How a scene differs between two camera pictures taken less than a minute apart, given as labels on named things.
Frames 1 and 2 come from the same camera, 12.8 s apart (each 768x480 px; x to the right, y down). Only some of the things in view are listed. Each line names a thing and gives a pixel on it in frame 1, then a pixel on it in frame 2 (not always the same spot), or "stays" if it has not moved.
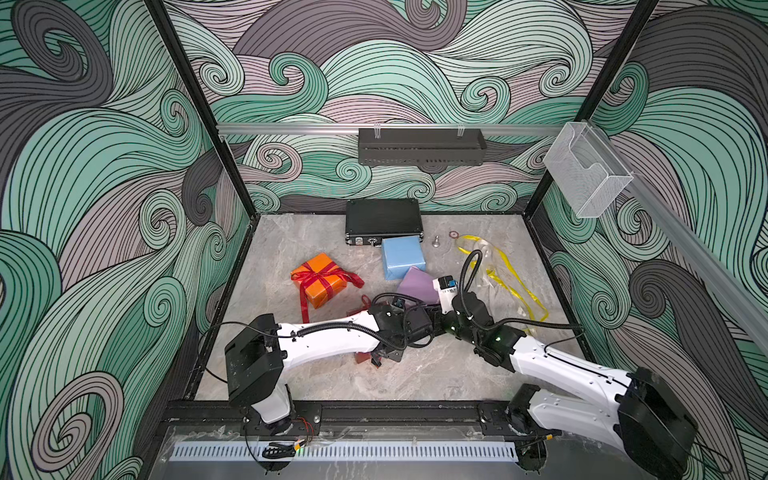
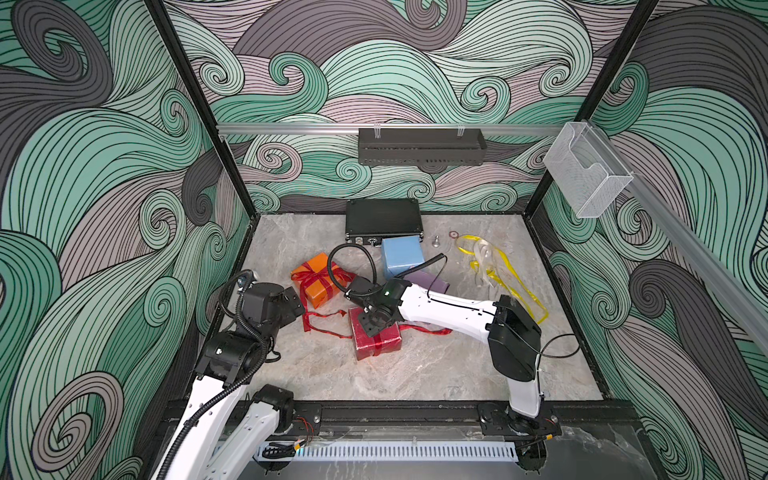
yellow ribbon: (506, 280) stays
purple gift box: (418, 283) stays
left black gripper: (398, 355) → (288, 313)
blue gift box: (400, 254) stays
